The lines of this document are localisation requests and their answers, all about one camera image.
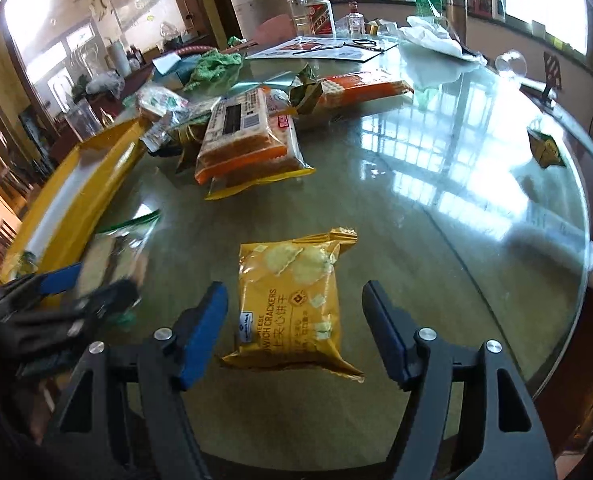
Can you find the tissue box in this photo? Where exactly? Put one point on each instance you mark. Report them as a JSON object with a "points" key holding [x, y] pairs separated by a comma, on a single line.
{"points": [[181, 67]]}

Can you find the large printed paper sheet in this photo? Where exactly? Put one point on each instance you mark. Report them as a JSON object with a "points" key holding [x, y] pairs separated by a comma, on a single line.
{"points": [[320, 48]]}

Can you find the white liquor bottle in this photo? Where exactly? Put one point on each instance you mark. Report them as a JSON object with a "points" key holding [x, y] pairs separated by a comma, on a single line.
{"points": [[320, 14]]}

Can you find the white plastic bag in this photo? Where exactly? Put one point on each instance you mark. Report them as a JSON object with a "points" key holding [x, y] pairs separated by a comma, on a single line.
{"points": [[431, 35]]}

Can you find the clear glass jar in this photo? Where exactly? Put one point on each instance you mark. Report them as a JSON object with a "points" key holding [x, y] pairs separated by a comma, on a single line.
{"points": [[299, 15]]}

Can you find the green edged clear snack bag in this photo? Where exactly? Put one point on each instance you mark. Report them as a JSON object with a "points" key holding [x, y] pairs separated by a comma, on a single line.
{"points": [[118, 253]]}

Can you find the green cloth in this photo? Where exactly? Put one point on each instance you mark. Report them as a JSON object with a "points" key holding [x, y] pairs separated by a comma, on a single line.
{"points": [[212, 68]]}

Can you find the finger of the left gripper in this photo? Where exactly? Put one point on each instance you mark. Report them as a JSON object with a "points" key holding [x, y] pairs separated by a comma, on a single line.
{"points": [[29, 290], [73, 323]]}

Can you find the round cracker pack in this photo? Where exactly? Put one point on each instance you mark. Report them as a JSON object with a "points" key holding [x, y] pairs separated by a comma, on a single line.
{"points": [[154, 101]]}

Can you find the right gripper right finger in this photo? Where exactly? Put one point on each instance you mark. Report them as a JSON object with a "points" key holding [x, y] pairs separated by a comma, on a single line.
{"points": [[500, 433]]}

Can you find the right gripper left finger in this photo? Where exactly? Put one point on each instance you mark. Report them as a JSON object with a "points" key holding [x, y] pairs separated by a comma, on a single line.
{"points": [[122, 415]]}

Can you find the orange cracker pack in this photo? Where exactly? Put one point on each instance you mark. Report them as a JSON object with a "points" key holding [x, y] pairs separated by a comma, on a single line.
{"points": [[350, 89], [251, 140]]}

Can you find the yellow rimmed white tray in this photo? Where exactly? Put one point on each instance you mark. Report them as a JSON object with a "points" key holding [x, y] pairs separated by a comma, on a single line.
{"points": [[61, 220]]}

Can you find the yellow sandwich cracker bag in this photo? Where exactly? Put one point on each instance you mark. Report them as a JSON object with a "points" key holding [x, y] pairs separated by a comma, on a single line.
{"points": [[289, 316]]}

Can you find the clear drinking glass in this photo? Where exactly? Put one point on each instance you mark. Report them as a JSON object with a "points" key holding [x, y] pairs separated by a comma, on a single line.
{"points": [[83, 120]]}

